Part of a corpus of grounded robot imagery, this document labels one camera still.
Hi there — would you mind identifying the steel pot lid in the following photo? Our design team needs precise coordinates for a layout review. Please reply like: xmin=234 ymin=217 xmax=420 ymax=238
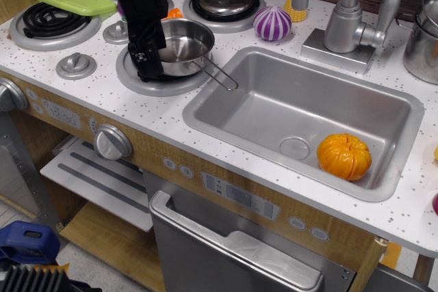
xmin=197 ymin=0 xmax=256 ymax=16

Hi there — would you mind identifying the black stove burner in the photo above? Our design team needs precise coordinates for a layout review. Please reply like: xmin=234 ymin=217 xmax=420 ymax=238
xmin=116 ymin=47 xmax=210 ymax=97
xmin=9 ymin=3 xmax=101 ymax=51

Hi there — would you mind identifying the grey stove knob middle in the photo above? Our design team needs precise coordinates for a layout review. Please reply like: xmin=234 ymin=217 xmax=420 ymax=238
xmin=103 ymin=21 xmax=129 ymax=44

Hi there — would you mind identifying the silver dishwasher door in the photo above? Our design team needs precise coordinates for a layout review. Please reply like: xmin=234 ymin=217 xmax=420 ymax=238
xmin=150 ymin=191 xmax=356 ymax=291

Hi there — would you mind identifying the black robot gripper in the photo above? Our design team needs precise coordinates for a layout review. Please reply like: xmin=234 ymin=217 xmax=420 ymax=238
xmin=118 ymin=0 xmax=168 ymax=82

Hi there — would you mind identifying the front left black stove burner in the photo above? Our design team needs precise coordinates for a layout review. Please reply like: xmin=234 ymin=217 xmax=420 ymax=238
xmin=9 ymin=3 xmax=101 ymax=51

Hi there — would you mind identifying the yellow toy corn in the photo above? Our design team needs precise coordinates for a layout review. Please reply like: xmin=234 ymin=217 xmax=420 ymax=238
xmin=283 ymin=0 xmax=307 ymax=23

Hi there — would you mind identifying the blue clamp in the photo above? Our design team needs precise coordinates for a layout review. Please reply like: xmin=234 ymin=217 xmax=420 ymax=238
xmin=1 ymin=221 xmax=61 ymax=272

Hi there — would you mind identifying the orange toy pumpkin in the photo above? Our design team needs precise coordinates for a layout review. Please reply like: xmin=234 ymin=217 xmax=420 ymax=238
xmin=317 ymin=133 xmax=372 ymax=181

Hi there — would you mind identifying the black ribbed object bottom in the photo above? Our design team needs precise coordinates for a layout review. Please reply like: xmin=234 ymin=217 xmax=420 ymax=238
xmin=1 ymin=266 xmax=102 ymax=292

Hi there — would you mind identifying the silver oven dial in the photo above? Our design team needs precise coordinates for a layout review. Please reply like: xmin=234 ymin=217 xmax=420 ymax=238
xmin=93 ymin=124 xmax=133 ymax=161

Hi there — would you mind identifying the grey stove knob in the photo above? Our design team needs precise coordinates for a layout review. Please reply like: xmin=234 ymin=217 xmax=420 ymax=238
xmin=55 ymin=53 xmax=97 ymax=80
xmin=103 ymin=21 xmax=129 ymax=44

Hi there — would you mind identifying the front right black stove burner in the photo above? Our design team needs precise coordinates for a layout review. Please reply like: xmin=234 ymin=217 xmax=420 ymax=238
xmin=116 ymin=47 xmax=210 ymax=97

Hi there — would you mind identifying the orange toy carrot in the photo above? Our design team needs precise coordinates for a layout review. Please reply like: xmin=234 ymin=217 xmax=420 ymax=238
xmin=166 ymin=8 xmax=183 ymax=19

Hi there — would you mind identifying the grey sink basin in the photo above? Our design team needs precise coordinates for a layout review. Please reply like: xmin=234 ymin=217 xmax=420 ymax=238
xmin=183 ymin=47 xmax=424 ymax=202

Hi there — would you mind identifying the purple striped toy onion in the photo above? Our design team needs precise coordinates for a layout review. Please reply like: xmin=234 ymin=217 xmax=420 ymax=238
xmin=253 ymin=5 xmax=292 ymax=41

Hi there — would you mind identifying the white oven rack shelf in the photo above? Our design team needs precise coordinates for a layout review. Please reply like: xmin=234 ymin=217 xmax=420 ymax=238
xmin=40 ymin=137 xmax=153 ymax=232

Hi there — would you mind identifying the silver toy faucet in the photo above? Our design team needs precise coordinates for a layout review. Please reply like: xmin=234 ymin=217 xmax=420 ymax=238
xmin=300 ymin=0 xmax=401 ymax=75

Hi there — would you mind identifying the purple toy right edge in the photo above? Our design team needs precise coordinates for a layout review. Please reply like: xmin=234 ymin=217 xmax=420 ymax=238
xmin=432 ymin=194 xmax=438 ymax=215

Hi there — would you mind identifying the purple toy eggplant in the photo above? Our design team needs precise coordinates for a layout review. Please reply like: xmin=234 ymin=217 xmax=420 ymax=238
xmin=117 ymin=1 xmax=127 ymax=23

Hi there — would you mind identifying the grey stove knob front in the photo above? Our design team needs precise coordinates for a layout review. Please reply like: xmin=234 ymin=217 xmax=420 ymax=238
xmin=55 ymin=53 xmax=97 ymax=80

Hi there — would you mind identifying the small stainless steel pan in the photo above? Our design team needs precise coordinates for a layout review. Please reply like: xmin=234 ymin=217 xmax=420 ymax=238
xmin=158 ymin=18 xmax=238 ymax=91

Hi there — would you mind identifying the green plastic cutting board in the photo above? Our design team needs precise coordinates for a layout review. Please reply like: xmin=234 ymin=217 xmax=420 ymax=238
xmin=38 ymin=0 xmax=117 ymax=16

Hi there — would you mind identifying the stainless steel pot right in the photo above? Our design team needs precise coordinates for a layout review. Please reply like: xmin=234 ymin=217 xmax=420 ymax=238
xmin=403 ymin=0 xmax=437 ymax=85

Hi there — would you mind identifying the silver dial left edge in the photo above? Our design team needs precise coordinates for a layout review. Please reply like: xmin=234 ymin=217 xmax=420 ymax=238
xmin=0 ymin=77 xmax=29 ymax=112

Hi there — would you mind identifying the back right stove burner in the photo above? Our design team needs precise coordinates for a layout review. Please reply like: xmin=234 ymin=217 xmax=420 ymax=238
xmin=182 ymin=0 xmax=266 ymax=34

